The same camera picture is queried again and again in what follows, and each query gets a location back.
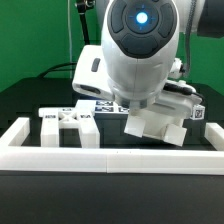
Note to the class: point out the white U-shaped frame fence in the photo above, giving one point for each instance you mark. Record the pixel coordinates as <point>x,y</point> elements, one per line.
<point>14,155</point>

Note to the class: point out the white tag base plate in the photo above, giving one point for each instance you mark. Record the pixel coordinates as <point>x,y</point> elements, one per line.
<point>102,107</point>

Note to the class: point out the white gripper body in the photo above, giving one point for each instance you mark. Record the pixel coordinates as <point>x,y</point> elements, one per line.
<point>133,83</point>

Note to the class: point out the black pole with clamp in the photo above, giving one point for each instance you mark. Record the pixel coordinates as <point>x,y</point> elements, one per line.
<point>82,7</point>

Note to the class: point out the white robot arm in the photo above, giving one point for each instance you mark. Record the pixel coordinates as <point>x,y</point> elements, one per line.
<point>136,58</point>

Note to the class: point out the white chair seat part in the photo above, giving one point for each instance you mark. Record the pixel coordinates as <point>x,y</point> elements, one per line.
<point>156,123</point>

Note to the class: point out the white chair back part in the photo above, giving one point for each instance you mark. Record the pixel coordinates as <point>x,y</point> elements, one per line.
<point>55,119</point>

